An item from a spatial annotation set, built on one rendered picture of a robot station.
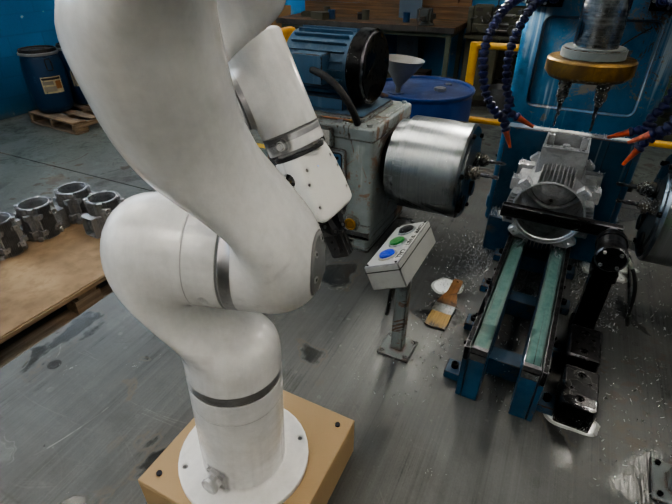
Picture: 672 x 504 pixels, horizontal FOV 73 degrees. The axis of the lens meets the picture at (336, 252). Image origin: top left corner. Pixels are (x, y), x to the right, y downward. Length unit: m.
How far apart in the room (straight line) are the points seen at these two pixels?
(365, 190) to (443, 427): 0.63
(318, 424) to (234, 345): 0.29
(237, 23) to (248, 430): 0.47
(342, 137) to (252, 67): 0.61
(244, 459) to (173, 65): 0.50
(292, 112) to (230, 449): 0.44
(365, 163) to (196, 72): 0.92
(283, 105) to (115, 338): 0.72
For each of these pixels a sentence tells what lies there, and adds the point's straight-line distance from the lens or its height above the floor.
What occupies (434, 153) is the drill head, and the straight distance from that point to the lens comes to 1.17.
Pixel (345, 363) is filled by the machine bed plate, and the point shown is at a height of 0.80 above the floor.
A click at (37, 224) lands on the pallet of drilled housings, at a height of 0.25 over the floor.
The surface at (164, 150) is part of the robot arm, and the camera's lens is 0.34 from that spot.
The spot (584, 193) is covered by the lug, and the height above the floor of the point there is 1.08.
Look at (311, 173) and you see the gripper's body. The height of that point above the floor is 1.27.
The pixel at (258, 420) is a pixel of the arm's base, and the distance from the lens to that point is 0.61.
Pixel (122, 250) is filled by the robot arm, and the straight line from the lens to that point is 0.49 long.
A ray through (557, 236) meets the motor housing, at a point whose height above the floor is 0.95.
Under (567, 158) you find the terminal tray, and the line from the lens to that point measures 1.21.
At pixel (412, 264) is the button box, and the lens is 0.83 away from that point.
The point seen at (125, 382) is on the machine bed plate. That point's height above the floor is 0.80.
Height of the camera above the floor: 1.52
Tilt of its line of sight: 33 degrees down
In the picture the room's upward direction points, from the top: straight up
